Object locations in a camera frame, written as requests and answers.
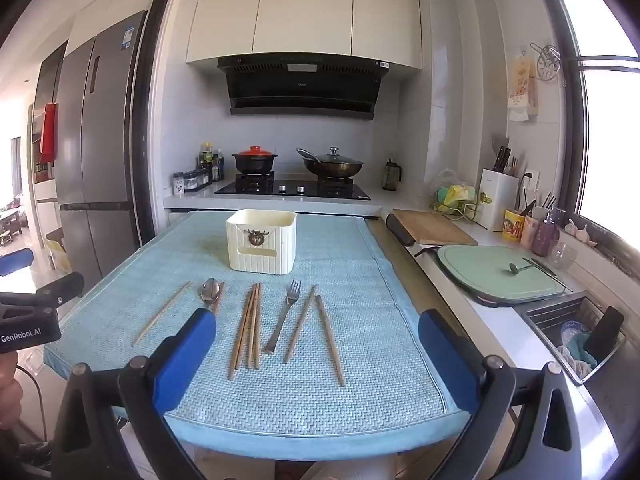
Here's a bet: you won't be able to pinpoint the black gas stove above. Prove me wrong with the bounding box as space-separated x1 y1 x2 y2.
215 172 371 198

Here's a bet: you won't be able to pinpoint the metal spoon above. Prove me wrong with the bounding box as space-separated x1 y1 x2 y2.
200 278 223 317

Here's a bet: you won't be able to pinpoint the yellow green plastic bags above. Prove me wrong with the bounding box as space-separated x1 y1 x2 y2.
431 169 478 213

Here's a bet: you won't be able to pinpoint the purple soap bottle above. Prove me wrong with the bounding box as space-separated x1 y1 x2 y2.
531 210 561 257

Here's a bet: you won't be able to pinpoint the window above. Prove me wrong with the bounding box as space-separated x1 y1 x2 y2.
547 0 640 243

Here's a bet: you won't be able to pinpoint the cream ribbed utensil holder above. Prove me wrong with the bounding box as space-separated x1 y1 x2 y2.
226 208 297 276

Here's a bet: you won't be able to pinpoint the green cutting board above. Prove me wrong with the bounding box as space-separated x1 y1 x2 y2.
437 244 573 300

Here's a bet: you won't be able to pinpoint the metal fork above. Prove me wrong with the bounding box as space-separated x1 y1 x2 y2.
263 280 302 354
284 284 318 365

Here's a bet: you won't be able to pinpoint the white knife block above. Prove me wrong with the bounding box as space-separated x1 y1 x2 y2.
479 169 520 232

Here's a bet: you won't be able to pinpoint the steel sink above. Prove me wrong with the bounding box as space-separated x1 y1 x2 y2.
517 292 628 386

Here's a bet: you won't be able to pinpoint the light blue woven mat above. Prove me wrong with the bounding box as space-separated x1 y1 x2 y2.
42 210 466 461

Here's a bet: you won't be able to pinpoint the garlic bulbs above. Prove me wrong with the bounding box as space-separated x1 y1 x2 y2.
565 219 598 247

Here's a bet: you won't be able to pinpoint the white wall cabinet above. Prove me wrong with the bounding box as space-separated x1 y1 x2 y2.
186 0 423 71

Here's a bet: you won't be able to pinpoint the teal dish cloth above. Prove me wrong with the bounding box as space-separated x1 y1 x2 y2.
557 332 598 371

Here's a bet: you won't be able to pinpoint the bundle of wooden chopsticks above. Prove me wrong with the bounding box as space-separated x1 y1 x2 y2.
254 282 263 370
227 284 255 381

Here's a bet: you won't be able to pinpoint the clear drinking glass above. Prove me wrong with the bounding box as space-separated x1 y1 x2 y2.
550 242 576 271

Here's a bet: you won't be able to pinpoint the black padded bar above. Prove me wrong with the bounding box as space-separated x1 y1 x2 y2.
385 212 416 247

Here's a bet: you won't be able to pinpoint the person's left hand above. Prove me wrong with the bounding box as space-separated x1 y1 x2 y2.
0 352 20 413

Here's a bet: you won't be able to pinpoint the black sink caddy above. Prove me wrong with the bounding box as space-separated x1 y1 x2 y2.
585 306 626 358

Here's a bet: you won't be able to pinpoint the red wall box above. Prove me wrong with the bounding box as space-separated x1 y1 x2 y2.
39 103 59 163

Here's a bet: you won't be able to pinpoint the yellow green carton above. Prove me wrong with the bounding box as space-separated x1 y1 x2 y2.
45 237 72 275

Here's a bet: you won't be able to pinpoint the black handled knives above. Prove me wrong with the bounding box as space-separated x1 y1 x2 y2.
492 135 518 173

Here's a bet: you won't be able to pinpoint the set of clear spice jars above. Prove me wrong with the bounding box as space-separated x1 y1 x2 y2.
184 168 212 192

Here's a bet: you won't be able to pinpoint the metal kitchen tool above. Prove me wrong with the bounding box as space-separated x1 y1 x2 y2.
530 257 573 292

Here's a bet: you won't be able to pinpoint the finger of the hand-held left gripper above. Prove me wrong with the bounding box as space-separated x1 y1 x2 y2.
0 271 85 311
0 249 35 277

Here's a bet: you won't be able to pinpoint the black cable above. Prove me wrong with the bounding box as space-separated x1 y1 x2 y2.
15 365 51 461

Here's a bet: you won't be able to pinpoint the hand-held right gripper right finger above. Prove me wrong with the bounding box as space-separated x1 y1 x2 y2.
417 308 593 480

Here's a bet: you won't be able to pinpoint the pink cup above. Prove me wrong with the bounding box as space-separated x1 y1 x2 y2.
520 215 543 248

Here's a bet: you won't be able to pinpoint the black pot with red lid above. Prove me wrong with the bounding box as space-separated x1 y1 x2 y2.
231 146 279 177

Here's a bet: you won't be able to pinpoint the hanging printed towel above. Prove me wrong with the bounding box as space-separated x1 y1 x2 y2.
507 50 541 122

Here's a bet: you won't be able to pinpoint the dark wok with glass lid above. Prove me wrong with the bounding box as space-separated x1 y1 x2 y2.
296 147 365 181

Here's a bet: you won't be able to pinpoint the black range hood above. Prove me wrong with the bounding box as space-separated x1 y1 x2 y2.
217 54 391 121

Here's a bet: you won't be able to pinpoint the glass press pot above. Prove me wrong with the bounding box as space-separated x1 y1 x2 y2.
382 158 403 192

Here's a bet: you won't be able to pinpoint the grey refrigerator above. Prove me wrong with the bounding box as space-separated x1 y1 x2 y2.
55 10 151 281

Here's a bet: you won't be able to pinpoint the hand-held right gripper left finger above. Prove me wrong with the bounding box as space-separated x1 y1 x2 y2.
50 308 218 480

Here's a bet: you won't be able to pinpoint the wooden cutting board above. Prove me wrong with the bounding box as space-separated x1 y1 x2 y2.
391 208 478 247

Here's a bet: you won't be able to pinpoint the wire wall rack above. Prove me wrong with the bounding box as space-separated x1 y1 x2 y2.
530 42 561 81

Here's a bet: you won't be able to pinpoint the yellow printed cup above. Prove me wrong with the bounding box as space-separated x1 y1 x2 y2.
502 208 526 243

